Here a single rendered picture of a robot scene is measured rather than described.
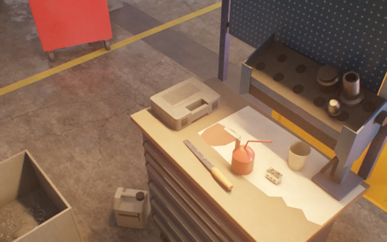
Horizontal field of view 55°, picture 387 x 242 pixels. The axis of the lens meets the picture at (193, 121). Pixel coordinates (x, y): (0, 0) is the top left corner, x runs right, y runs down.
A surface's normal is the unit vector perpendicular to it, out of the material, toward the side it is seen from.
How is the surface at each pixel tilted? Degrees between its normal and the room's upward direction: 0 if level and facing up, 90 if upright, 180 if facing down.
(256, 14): 90
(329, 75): 28
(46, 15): 90
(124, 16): 0
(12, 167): 90
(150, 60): 0
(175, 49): 0
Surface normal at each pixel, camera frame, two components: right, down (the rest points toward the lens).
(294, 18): -0.79, 0.41
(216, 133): -0.23, -0.63
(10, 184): 0.66, 0.50
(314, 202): 0.00, -0.75
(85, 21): 0.39, 0.61
